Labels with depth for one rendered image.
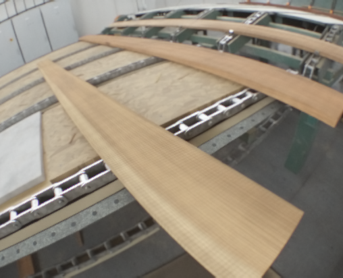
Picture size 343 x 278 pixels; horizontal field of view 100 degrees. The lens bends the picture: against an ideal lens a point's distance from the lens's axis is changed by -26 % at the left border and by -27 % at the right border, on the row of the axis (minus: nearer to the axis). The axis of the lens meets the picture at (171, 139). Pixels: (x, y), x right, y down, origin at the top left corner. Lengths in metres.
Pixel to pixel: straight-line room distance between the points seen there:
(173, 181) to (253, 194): 0.13
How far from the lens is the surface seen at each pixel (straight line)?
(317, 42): 1.24
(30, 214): 0.47
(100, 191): 0.43
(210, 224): 0.28
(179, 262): 1.16
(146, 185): 0.33
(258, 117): 0.57
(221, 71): 0.74
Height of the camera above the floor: 1.13
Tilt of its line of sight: 39 degrees down
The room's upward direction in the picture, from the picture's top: 9 degrees counter-clockwise
